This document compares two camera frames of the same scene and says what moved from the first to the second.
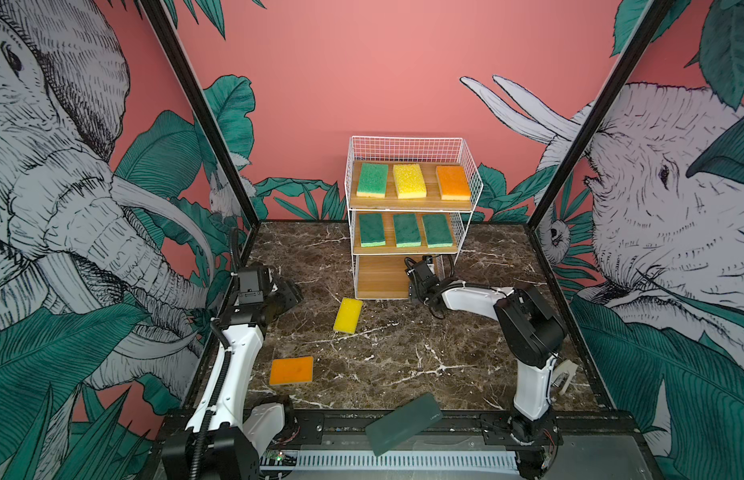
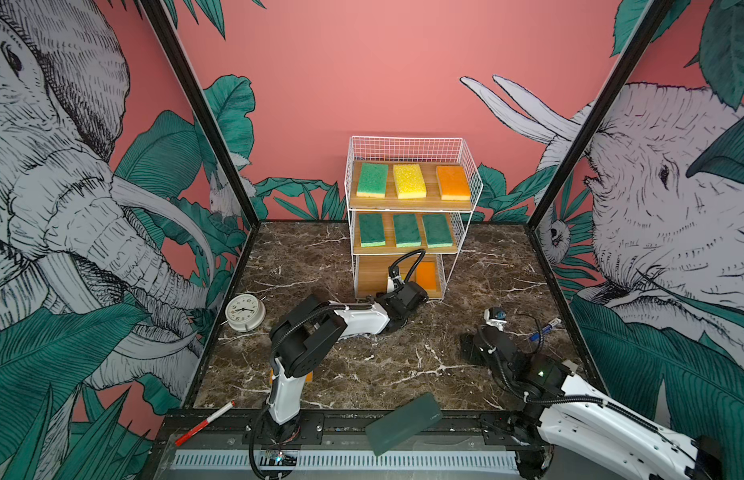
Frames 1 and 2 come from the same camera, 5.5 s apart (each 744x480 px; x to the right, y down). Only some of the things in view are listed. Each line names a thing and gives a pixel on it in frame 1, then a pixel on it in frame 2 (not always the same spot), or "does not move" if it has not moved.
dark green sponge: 372,229 does not move
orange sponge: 453,183 does not move
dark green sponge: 438,234 does not move
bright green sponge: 373,180 does not move
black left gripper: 289,292 -> 381,298
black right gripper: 413,289 -> 470,339
